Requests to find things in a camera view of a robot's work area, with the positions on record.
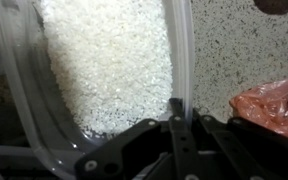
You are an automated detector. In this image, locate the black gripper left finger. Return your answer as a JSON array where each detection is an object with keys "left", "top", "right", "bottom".
[{"left": 74, "top": 97, "right": 198, "bottom": 180}]

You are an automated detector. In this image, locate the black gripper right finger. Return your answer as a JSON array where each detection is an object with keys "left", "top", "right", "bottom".
[{"left": 191, "top": 108, "right": 288, "bottom": 180}]

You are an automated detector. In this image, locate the clear rectangular plastic container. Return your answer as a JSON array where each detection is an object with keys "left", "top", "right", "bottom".
[{"left": 0, "top": 0, "right": 197, "bottom": 180}]

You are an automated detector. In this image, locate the red plastic bag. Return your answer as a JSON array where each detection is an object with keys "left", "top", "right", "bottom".
[{"left": 228, "top": 73, "right": 288, "bottom": 145}]

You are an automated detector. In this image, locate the white rice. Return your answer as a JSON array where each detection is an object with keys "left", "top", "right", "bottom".
[{"left": 40, "top": 0, "right": 174, "bottom": 136}]

